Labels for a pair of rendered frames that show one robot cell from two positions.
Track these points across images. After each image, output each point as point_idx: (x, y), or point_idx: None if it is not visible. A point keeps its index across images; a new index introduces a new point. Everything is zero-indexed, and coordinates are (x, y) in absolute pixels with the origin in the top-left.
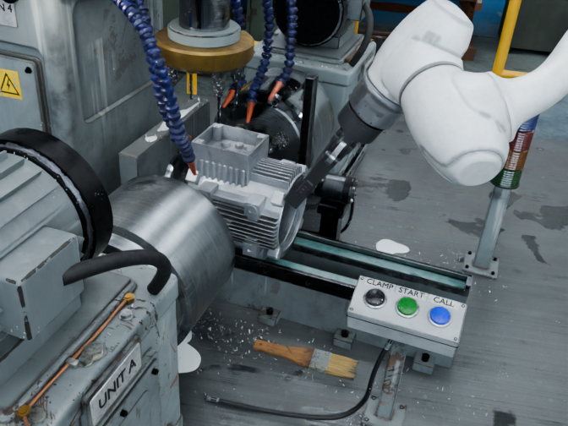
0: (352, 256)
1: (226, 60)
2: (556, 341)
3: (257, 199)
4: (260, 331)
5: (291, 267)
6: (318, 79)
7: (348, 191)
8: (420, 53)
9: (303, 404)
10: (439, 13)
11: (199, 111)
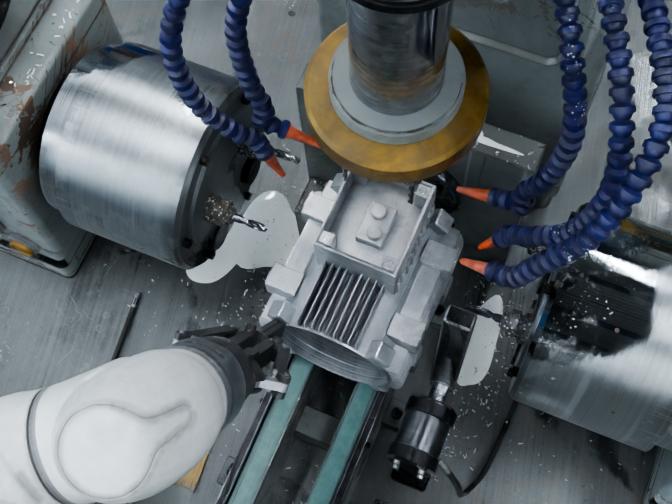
0: (325, 478)
1: (314, 132)
2: None
3: (281, 281)
4: None
5: (292, 376)
6: None
7: (389, 452)
8: (57, 396)
9: None
10: (66, 412)
11: (492, 160)
